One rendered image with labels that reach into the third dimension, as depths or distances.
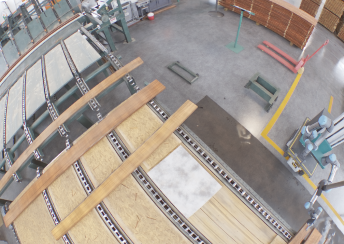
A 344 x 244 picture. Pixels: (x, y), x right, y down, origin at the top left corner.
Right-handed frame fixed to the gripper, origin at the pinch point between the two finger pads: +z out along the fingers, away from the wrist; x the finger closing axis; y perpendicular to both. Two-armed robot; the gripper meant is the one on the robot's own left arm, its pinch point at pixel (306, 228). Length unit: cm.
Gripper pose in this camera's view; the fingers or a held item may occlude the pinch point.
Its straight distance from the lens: 213.6
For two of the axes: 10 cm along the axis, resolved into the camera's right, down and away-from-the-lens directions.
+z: -8.5, 5.0, -1.9
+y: 5.2, 7.2, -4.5
